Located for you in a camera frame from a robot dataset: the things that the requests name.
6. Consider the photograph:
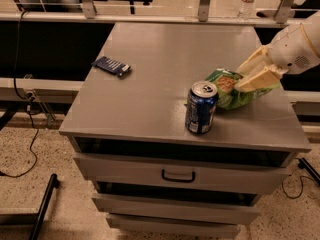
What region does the black cable right floor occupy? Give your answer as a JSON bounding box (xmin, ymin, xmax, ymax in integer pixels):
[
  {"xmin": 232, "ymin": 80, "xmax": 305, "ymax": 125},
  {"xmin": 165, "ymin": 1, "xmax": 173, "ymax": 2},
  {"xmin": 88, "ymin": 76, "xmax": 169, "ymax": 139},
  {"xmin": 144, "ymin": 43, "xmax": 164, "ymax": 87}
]
[{"xmin": 281, "ymin": 157, "xmax": 320, "ymax": 200}]

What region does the grey drawer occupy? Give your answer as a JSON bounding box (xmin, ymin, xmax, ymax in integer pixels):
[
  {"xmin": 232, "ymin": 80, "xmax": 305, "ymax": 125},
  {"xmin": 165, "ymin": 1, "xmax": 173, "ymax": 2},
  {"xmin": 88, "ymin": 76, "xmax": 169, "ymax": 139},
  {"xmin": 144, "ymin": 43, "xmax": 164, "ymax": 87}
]
[
  {"xmin": 106, "ymin": 214, "xmax": 240, "ymax": 239},
  {"xmin": 92, "ymin": 193, "xmax": 260, "ymax": 224}
]

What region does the dark blue snack bar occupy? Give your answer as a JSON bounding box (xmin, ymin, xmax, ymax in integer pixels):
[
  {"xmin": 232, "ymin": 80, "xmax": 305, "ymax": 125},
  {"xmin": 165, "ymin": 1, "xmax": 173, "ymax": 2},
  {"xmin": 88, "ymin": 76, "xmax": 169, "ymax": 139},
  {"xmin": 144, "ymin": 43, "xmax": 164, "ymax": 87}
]
[{"xmin": 92, "ymin": 56, "xmax": 130, "ymax": 77}]

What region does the middle grey drawer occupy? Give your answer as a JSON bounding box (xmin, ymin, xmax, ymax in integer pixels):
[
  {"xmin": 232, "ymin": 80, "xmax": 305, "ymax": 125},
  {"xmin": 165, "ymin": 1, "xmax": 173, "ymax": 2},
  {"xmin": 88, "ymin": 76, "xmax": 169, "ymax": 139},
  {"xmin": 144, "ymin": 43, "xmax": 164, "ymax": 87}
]
[{"xmin": 92, "ymin": 193, "xmax": 260, "ymax": 224}]

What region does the blue pepsi can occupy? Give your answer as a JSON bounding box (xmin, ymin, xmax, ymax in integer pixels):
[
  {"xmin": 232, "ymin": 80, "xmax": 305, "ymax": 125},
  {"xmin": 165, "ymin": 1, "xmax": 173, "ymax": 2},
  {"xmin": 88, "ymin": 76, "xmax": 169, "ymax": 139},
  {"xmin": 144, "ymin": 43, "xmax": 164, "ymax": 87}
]
[{"xmin": 185, "ymin": 81, "xmax": 219, "ymax": 134}]

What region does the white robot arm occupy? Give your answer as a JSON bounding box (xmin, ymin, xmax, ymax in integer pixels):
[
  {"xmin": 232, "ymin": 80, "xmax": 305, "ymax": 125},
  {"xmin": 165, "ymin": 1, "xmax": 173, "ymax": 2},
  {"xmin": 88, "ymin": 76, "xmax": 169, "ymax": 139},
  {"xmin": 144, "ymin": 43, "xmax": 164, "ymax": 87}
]
[{"xmin": 234, "ymin": 12, "xmax": 320, "ymax": 92}]

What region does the black metal floor leg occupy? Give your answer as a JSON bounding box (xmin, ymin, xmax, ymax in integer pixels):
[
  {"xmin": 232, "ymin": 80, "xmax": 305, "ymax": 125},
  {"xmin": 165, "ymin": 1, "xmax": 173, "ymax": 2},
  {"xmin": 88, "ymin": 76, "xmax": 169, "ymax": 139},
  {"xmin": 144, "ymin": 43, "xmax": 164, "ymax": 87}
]
[{"xmin": 28, "ymin": 174, "xmax": 60, "ymax": 240}]

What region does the grey drawer cabinet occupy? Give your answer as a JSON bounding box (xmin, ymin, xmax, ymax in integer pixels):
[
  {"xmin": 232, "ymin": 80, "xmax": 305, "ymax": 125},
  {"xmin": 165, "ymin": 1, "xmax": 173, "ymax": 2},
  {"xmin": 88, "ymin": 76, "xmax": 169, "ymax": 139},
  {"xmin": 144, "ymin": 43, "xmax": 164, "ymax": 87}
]
[{"xmin": 58, "ymin": 22, "xmax": 313, "ymax": 239}]

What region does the bottom grey drawer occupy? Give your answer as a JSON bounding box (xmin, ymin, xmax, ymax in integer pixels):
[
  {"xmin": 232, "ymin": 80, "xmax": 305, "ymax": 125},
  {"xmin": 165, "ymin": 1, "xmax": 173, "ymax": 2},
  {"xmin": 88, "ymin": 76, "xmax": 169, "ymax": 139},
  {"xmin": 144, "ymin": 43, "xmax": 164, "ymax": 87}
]
[{"xmin": 106, "ymin": 214, "xmax": 240, "ymax": 239}]

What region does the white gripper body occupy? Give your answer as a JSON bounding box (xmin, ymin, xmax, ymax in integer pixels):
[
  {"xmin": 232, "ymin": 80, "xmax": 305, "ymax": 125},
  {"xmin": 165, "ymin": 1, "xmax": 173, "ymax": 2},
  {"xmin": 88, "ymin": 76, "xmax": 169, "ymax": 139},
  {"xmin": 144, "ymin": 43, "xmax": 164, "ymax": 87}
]
[{"xmin": 268, "ymin": 23, "xmax": 317, "ymax": 75}]

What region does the clear plastic water bottle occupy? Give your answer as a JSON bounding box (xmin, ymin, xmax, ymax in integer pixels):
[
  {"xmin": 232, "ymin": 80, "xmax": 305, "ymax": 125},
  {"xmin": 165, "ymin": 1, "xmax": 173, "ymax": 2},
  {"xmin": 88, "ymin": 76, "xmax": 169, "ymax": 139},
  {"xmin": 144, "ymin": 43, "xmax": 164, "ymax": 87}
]
[{"xmin": 237, "ymin": 0, "xmax": 255, "ymax": 21}]

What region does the top drawer with black handle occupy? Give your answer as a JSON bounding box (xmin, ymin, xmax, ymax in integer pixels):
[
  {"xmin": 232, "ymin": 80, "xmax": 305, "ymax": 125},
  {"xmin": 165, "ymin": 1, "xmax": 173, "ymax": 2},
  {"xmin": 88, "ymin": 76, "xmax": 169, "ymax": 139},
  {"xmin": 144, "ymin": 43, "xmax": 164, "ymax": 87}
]
[{"xmin": 74, "ymin": 153, "xmax": 289, "ymax": 195}]

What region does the green rice chip bag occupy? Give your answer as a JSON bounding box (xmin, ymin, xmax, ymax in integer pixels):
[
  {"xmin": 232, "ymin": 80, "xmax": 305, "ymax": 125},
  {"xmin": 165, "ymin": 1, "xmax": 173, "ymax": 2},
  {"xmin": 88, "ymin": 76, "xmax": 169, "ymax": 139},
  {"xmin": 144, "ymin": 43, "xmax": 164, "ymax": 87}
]
[{"xmin": 184, "ymin": 67, "xmax": 282, "ymax": 111}]

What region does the black power cable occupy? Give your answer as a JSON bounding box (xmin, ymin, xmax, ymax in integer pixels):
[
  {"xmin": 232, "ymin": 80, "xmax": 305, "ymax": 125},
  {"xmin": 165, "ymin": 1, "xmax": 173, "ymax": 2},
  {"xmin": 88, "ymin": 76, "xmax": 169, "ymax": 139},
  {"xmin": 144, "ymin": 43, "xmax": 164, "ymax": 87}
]
[{"xmin": 0, "ymin": 10, "xmax": 39, "ymax": 179}]

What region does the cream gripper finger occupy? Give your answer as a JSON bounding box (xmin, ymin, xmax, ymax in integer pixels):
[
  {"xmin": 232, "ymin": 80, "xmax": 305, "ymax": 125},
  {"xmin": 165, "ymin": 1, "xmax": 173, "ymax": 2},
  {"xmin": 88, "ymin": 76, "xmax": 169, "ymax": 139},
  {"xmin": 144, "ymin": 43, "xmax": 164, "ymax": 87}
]
[
  {"xmin": 236, "ymin": 45, "xmax": 272, "ymax": 76},
  {"xmin": 235, "ymin": 64, "xmax": 288, "ymax": 92}
]

